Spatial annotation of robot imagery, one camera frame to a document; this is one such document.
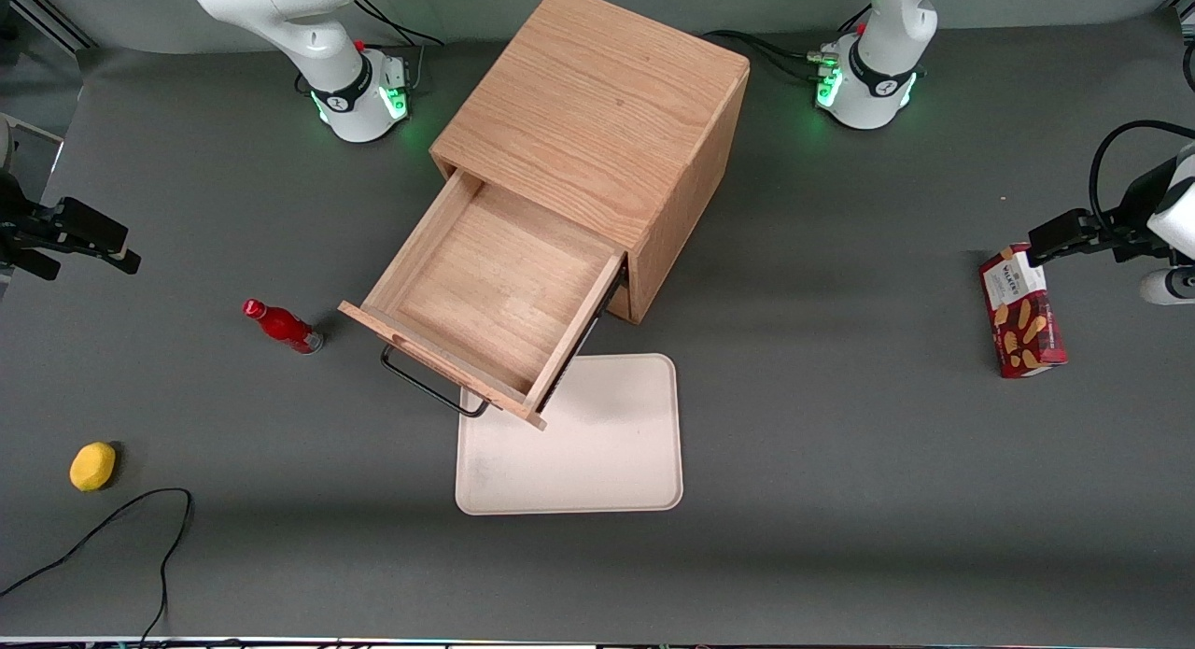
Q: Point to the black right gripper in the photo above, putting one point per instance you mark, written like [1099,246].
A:
[13,207]

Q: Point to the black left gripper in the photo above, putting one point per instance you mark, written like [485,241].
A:
[1131,205]

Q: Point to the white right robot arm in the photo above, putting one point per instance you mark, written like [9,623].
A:
[317,33]

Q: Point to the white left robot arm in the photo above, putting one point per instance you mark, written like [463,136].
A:
[887,33]

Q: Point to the oak wooden drawer cabinet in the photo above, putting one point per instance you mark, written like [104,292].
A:
[597,107]

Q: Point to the red tartan shortbread box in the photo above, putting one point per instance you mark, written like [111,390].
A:
[1022,327]

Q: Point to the grey rounded background object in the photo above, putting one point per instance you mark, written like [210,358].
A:
[6,145]

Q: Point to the yellow lemon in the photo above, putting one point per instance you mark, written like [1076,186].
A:
[92,466]

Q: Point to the red bottle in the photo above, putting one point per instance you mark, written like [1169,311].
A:
[283,327]

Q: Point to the cream rectangular plastic tray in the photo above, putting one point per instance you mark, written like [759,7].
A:
[607,444]

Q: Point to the aluminium frame rail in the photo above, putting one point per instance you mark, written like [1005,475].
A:
[51,19]
[1186,12]

